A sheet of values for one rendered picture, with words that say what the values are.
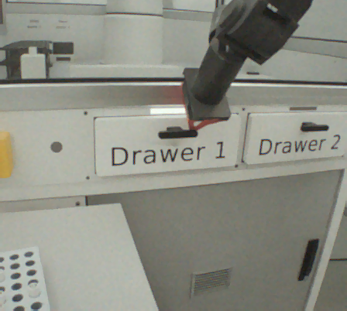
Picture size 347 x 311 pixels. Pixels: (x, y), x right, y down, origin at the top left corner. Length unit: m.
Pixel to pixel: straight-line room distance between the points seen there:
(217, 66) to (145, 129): 0.20
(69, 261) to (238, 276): 0.55
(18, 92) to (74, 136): 0.12
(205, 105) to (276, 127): 0.24
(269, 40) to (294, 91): 0.33
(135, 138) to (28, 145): 0.19
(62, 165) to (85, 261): 0.20
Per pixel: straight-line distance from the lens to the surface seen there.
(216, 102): 0.54
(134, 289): 0.47
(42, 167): 0.64
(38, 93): 0.59
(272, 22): 0.44
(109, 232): 0.57
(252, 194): 0.81
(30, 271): 0.46
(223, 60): 0.47
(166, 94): 0.63
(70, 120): 0.60
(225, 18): 0.44
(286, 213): 0.91
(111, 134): 0.60
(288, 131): 0.76
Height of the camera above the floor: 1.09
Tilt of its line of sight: 19 degrees down
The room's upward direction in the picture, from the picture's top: 3 degrees clockwise
